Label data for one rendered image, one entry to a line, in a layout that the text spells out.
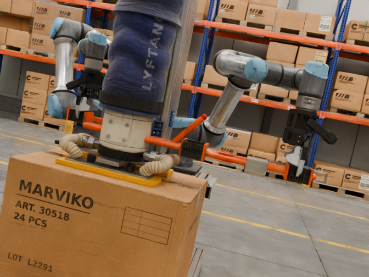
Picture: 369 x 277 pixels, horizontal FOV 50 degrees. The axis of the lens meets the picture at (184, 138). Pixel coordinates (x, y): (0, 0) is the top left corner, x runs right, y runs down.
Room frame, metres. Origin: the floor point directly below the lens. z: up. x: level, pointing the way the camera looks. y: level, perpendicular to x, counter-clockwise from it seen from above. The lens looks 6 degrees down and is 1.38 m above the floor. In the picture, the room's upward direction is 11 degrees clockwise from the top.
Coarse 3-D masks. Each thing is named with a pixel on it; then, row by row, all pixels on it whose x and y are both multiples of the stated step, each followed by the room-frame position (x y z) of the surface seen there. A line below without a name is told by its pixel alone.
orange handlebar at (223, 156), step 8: (96, 120) 1.65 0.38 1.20; (88, 128) 1.36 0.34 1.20; (96, 128) 1.35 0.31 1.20; (152, 136) 1.37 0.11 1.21; (160, 144) 1.31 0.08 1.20; (168, 144) 1.31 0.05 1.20; (176, 144) 1.31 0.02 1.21; (208, 152) 1.29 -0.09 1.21; (216, 152) 1.29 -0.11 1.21; (224, 152) 1.29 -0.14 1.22; (224, 160) 1.28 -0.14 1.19; (232, 160) 1.27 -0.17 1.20; (240, 160) 1.27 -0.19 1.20; (272, 168) 1.25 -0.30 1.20; (280, 168) 1.25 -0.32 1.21
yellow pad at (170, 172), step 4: (84, 152) 1.45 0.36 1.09; (84, 156) 1.44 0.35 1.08; (96, 156) 1.43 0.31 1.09; (100, 156) 1.44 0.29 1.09; (144, 160) 1.44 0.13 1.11; (136, 164) 1.42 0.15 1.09; (136, 168) 1.40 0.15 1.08; (164, 172) 1.39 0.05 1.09; (168, 172) 1.40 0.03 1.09; (172, 172) 1.46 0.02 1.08; (164, 176) 1.38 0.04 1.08; (168, 176) 1.40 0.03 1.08
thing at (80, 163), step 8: (56, 160) 1.25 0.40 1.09; (64, 160) 1.25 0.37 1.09; (72, 160) 1.26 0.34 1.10; (80, 160) 1.27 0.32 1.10; (88, 160) 1.27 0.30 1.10; (80, 168) 1.24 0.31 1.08; (88, 168) 1.23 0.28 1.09; (96, 168) 1.23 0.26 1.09; (104, 168) 1.24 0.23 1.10; (112, 168) 1.25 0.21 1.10; (120, 168) 1.28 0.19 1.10; (128, 168) 1.25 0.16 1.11; (112, 176) 1.22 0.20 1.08; (120, 176) 1.21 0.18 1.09; (128, 176) 1.21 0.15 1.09; (136, 176) 1.22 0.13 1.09; (144, 176) 1.23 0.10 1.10; (152, 176) 1.26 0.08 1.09; (144, 184) 1.20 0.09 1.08; (152, 184) 1.20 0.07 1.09
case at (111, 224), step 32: (32, 160) 1.23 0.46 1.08; (32, 192) 1.20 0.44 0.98; (64, 192) 1.19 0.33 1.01; (96, 192) 1.17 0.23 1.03; (128, 192) 1.15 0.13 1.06; (160, 192) 1.16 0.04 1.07; (192, 192) 1.24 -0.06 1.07; (0, 224) 1.22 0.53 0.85; (32, 224) 1.20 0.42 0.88; (64, 224) 1.18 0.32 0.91; (96, 224) 1.16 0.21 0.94; (128, 224) 1.15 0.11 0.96; (160, 224) 1.13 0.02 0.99; (192, 224) 1.29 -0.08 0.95; (0, 256) 1.21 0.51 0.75; (32, 256) 1.20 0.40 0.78; (64, 256) 1.18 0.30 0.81; (96, 256) 1.16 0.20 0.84; (128, 256) 1.14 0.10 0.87; (160, 256) 1.13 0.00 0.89
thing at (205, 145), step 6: (186, 138) 1.34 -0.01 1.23; (186, 144) 1.28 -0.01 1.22; (192, 144) 1.28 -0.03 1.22; (198, 144) 1.36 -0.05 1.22; (204, 144) 1.28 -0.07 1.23; (180, 150) 1.29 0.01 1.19; (186, 150) 1.29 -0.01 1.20; (192, 150) 1.28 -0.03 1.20; (198, 150) 1.28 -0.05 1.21; (204, 150) 1.28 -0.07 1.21; (180, 156) 1.29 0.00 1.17; (186, 156) 1.28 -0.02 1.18; (192, 156) 1.28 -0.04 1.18; (198, 156) 1.27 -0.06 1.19; (204, 156) 1.30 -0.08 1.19
